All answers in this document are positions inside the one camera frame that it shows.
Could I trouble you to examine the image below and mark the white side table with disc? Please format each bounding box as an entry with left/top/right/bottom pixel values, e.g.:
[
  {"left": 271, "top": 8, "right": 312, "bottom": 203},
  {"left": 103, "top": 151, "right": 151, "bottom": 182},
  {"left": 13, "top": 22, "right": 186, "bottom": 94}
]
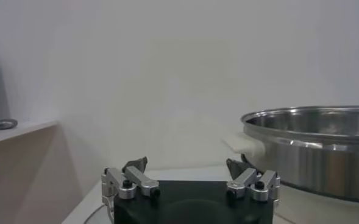
[{"left": 0, "top": 119, "right": 84, "bottom": 224}]

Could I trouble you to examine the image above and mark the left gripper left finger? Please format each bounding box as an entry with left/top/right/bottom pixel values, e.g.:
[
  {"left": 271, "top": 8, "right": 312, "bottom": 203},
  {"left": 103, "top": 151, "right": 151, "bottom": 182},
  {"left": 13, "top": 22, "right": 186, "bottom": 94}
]
[{"left": 101, "top": 156, "right": 161, "bottom": 200}]

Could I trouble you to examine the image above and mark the cream electric cooker base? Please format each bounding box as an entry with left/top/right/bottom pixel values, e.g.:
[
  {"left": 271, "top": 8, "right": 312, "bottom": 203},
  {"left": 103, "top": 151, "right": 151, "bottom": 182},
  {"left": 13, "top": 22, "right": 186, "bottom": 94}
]
[{"left": 270, "top": 179, "right": 359, "bottom": 224}]

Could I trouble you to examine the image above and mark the dark round disc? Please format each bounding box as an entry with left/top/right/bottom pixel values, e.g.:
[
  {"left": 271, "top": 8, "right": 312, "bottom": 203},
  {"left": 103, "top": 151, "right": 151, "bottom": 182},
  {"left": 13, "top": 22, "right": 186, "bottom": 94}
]
[{"left": 0, "top": 118, "right": 18, "bottom": 131}]

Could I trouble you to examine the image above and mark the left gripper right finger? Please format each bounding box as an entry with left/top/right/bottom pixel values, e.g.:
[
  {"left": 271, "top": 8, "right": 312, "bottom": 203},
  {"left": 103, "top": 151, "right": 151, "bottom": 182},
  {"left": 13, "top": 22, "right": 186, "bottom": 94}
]
[{"left": 226, "top": 158, "right": 281, "bottom": 202}]

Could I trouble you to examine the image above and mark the stainless steel steamer pot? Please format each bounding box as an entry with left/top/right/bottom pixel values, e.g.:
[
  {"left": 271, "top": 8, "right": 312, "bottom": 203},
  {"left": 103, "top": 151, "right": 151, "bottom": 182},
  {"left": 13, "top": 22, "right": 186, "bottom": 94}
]
[{"left": 221, "top": 105, "right": 359, "bottom": 205}]

